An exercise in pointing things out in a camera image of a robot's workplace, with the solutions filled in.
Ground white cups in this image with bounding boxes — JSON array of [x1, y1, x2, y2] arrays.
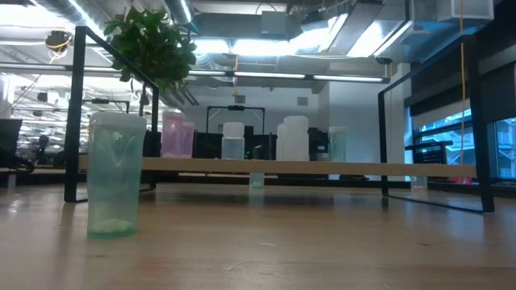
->
[[281, 115, 310, 162]]

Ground green medicine bottle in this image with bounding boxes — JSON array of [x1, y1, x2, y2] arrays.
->
[[248, 172, 266, 189], [328, 126, 348, 163], [86, 111, 148, 239]]

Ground large pink plastic cup stack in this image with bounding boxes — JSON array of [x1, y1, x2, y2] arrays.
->
[[160, 110, 186, 159]]

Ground green potted plant black pot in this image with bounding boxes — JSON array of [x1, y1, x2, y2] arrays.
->
[[102, 6, 198, 184]]

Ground black perforated basket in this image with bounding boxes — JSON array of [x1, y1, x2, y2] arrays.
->
[[405, 140, 455, 165]]

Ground person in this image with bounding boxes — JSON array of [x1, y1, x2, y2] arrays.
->
[[34, 135, 52, 162]]

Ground white ceiling box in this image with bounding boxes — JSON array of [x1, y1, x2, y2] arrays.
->
[[437, 0, 495, 21]]

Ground black background rig frame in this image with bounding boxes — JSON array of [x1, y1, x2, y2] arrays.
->
[[206, 105, 266, 134], [82, 97, 131, 134]]

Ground wooden shelf black metal frame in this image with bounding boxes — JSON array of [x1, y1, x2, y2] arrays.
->
[[63, 25, 497, 214]]

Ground silver ventilation duct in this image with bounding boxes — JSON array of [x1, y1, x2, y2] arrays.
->
[[164, 0, 197, 25]]

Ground black ceiling device yellow cable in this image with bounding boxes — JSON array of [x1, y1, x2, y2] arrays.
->
[[44, 30, 73, 64]]

